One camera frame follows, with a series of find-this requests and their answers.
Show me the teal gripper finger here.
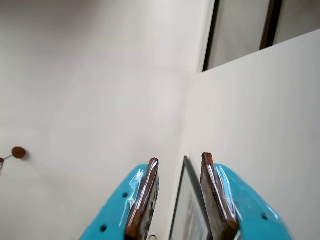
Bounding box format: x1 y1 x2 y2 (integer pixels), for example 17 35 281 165
200 151 293 240
79 157 161 240

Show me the dark framed wall picture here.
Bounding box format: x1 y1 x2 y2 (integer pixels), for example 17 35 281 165
168 155 213 240

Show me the round brown wall knob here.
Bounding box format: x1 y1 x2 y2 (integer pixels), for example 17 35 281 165
11 146 26 159

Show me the dark brown frame bar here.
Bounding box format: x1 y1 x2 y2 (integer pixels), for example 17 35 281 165
258 0 283 51
201 0 221 73

